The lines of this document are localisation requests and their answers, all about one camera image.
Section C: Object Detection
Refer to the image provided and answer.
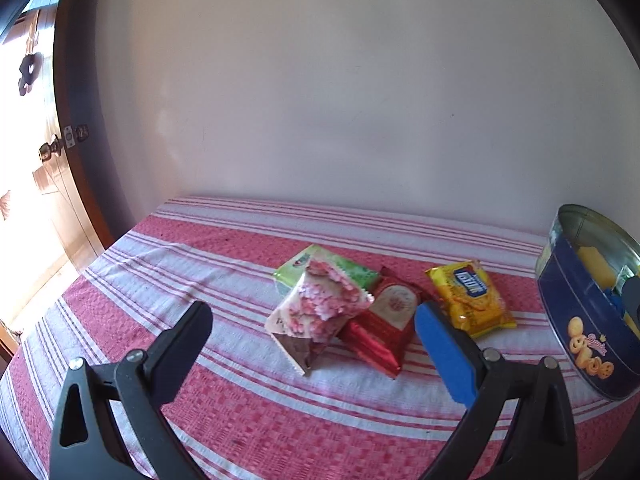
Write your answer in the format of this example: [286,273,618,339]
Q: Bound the brass door knob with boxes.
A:
[39,135,66,162]

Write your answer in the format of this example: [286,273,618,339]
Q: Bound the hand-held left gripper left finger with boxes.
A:
[49,301,213,480]

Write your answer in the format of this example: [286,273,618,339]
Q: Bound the yellow sponge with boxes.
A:
[575,245,618,292]

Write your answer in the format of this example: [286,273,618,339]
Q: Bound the wooden door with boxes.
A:
[0,5,108,356]

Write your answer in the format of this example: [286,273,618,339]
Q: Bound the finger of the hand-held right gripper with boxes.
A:
[607,276,640,328]

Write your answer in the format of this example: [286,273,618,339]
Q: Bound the light green snack packet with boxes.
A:
[273,244,380,297]

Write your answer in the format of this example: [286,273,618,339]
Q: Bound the red snack packet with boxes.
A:
[340,266,426,380]

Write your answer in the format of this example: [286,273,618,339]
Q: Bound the metal door latch plate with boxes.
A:
[64,124,90,148]

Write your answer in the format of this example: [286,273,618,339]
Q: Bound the blue round cookie tin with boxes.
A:
[535,204,640,401]

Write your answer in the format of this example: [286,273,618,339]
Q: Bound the dark hanging door ornament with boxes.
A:
[17,52,45,97]

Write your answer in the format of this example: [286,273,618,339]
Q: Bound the yellow biscuit packet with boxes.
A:
[425,260,517,338]

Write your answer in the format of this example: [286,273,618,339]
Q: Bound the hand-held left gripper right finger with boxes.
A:
[415,301,578,480]

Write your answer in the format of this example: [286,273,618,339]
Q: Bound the pink floral snack packet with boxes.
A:
[265,256,376,377]

